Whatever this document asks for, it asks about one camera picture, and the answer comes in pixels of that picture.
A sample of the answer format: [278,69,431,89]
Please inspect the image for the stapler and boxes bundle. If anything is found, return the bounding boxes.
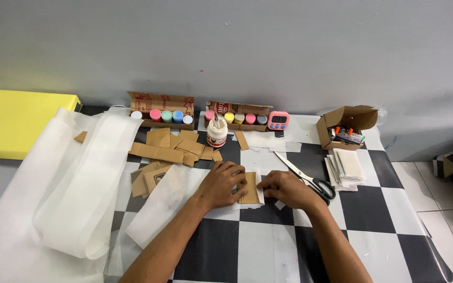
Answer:
[329,125,366,145]

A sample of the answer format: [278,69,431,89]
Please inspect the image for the person's right hand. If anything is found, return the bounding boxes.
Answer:
[256,170,322,211]

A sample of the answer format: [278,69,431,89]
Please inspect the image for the stack of white wrapped pieces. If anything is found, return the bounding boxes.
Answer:
[323,148,367,192]

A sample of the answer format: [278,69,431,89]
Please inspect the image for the person's left hand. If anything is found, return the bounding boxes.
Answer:
[193,160,248,211]

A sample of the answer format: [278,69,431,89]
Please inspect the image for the small open cardboard box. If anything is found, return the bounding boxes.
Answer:
[316,105,379,151]

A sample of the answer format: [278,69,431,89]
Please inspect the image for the small brown cardboard rectangle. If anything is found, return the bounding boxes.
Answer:
[238,172,261,205]

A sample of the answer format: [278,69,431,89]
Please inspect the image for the yellow flat box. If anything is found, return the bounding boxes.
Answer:
[0,88,83,160]

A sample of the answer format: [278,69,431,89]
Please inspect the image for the black and white checkered tablecloth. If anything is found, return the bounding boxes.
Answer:
[0,105,453,283]

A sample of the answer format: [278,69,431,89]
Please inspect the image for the clear plastic bottle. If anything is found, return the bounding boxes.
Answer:
[374,105,388,127]

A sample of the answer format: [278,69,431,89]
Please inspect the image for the small white fabric wrap piece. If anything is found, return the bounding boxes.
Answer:
[232,169,267,211]

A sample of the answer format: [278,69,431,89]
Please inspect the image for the pile of brown cardboard pieces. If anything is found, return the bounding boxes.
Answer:
[73,127,223,199]

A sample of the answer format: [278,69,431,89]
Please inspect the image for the large white fabric sheet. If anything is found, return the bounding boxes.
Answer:
[0,107,144,283]

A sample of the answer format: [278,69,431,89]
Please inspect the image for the white glue jar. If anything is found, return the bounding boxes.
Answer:
[206,117,229,148]

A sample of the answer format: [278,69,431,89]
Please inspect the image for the narrow brown cardboard strip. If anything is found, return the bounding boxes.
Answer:
[234,130,250,151]

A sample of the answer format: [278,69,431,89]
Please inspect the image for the brown cardboard paint box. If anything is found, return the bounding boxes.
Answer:
[204,101,273,132]
[127,91,196,131]

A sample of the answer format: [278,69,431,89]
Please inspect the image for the black-handled scissors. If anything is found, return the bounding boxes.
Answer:
[273,151,337,206]

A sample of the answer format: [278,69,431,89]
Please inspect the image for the long white fabric strip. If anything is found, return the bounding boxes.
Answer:
[125,163,211,249]

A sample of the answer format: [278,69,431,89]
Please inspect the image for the pink digital timer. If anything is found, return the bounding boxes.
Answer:
[267,111,291,131]

